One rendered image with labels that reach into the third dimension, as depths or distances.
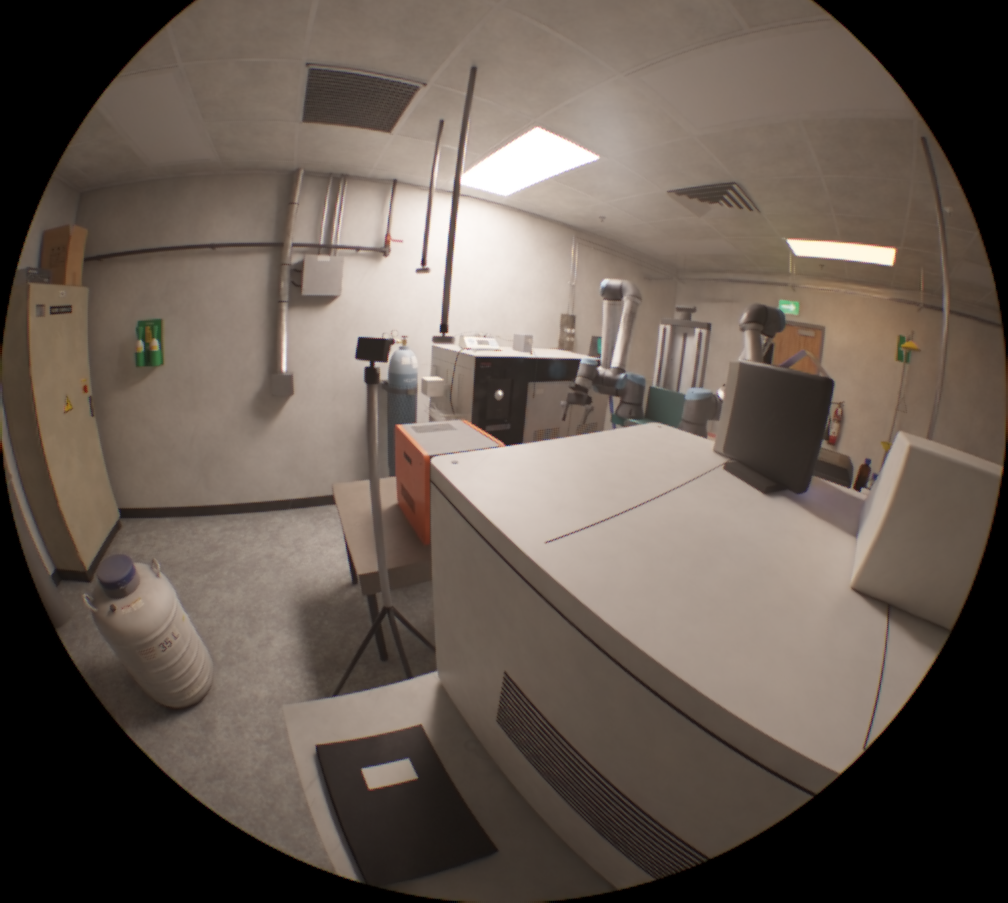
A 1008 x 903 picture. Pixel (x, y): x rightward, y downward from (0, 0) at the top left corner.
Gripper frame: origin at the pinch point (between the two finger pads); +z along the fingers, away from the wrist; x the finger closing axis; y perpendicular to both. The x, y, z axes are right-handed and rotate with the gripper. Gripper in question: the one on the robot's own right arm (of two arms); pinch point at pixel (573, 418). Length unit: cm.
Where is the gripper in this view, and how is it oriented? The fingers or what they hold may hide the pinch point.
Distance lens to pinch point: 184.8
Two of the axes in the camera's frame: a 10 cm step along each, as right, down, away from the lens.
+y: 6.9, 3.3, 6.5
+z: -3.1, 9.4, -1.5
